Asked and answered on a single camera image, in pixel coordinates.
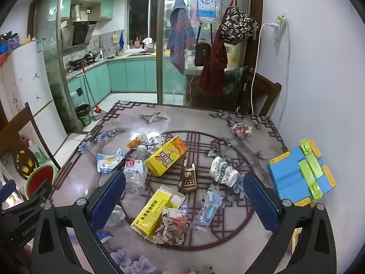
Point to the blue white hanging bag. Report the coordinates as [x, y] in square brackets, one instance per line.
[206, 2]

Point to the white refrigerator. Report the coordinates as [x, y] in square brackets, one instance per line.
[28, 77]

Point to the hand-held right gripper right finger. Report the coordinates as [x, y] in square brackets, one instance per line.
[261, 202]

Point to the black cooking pot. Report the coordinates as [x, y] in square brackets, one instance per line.
[91, 55]

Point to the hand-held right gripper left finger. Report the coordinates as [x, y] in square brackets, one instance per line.
[108, 198]

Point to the dark red garment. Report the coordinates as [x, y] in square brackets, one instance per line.
[212, 71]

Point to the large crumpled paper ball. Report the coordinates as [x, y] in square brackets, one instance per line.
[171, 228]

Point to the orange snack wrapper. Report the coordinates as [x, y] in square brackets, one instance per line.
[133, 143]

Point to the black wok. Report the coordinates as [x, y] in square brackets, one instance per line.
[74, 63]

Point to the crumpled white tissue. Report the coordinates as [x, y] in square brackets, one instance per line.
[116, 216]

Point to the teal lower cabinets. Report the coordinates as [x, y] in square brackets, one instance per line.
[134, 74]

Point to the plaid shirt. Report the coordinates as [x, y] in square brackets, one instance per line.
[179, 40]

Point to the brown handbag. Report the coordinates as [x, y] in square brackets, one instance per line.
[203, 54]

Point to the carved wooden chair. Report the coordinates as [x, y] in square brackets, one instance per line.
[15, 122]

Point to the teal cabinets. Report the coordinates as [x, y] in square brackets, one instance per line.
[109, 8]
[134, 74]

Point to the teal upper cabinets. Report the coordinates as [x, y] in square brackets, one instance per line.
[109, 8]

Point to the black range hood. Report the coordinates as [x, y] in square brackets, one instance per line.
[81, 34]

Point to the white power strip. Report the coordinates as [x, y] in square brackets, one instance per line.
[279, 24]

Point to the clear blue plastic wrapper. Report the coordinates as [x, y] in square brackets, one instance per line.
[209, 208]

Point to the red white paper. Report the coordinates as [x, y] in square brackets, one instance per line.
[241, 130]

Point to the kitchen window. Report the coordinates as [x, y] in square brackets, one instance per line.
[139, 20]

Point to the letter patterned bag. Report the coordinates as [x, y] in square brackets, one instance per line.
[236, 25]

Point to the red bin with green rim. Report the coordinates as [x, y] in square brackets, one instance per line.
[40, 178]

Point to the blue white snack wrapper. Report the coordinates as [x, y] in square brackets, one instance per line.
[109, 161]

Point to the patterned paper cup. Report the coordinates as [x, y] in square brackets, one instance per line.
[222, 171]

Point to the plain wooden chair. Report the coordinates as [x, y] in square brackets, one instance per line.
[268, 90]

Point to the brown cigarette box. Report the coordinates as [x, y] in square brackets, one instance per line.
[187, 181]

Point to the yellow medicine box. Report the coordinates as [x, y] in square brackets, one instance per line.
[155, 209]

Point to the crumpled silver foil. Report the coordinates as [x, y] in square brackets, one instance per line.
[155, 142]

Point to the dark kitchen waste bin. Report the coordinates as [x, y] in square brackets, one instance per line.
[83, 115]

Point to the yellow drink carton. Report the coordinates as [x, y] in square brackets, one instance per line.
[165, 157]

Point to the clear plastic bottle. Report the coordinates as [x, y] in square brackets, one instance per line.
[134, 174]

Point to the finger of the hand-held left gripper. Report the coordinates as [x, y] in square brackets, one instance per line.
[40, 191]
[7, 188]

